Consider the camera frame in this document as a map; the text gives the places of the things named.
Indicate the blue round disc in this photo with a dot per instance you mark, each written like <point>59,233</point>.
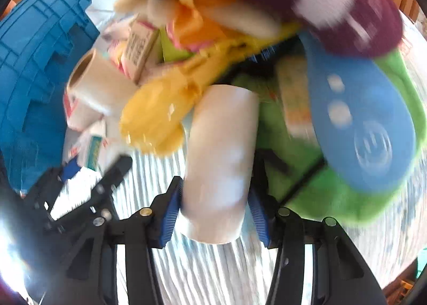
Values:
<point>350,108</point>

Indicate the white paper roll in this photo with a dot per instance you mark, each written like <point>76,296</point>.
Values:
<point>100,88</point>
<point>220,158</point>

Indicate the white orange packet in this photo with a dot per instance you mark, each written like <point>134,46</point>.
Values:
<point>293,101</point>

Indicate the cream plush toy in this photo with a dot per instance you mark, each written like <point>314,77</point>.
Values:
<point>143,4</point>

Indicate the yellow plastic toy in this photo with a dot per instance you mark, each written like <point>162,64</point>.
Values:
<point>156,115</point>

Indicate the green plush toy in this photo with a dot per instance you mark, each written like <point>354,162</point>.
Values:
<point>333,205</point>

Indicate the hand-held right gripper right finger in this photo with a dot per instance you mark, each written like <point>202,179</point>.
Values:
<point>258,215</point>

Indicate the orange yellow plush toy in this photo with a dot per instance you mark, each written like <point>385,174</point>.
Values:
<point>200,18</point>

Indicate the barcode small box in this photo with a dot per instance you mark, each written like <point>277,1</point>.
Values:
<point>138,48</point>

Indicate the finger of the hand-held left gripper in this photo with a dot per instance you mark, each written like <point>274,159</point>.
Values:
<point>46,191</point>
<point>116,171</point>

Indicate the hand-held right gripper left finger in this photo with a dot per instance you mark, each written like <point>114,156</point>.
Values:
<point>170,211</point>

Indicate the blue plastic crate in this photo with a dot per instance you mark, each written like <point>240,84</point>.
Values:
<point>33,75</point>

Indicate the white green printed box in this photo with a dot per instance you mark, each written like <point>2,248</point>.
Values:
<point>91,148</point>

